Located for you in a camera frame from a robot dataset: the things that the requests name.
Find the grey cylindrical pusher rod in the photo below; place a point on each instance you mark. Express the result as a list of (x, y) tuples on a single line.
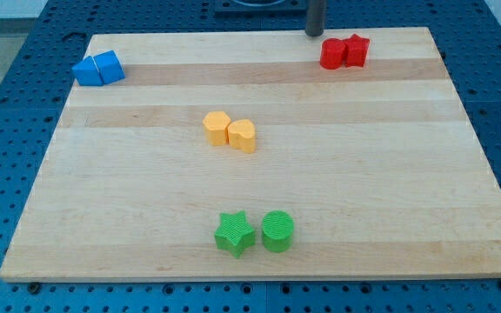
[(315, 18)]

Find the red star block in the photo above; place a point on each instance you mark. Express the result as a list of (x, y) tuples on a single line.
[(356, 50)]

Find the green star block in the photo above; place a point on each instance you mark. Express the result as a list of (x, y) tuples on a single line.
[(234, 234)]

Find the red cylinder block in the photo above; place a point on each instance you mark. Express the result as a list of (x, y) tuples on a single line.
[(332, 53)]

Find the yellow heart block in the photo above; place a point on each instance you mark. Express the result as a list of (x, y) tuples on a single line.
[(242, 135)]

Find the yellow hexagon block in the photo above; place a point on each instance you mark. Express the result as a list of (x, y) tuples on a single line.
[(215, 125)]

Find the light wooden board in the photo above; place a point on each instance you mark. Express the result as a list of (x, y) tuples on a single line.
[(379, 167)]

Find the green cylinder block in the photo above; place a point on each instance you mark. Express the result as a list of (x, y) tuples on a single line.
[(277, 231)]

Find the blue cube block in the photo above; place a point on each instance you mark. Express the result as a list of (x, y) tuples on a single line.
[(109, 67)]

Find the blue triangle block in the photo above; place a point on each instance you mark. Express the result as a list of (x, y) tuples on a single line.
[(87, 73)]

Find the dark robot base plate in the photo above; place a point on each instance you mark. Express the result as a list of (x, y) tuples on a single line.
[(232, 7)]

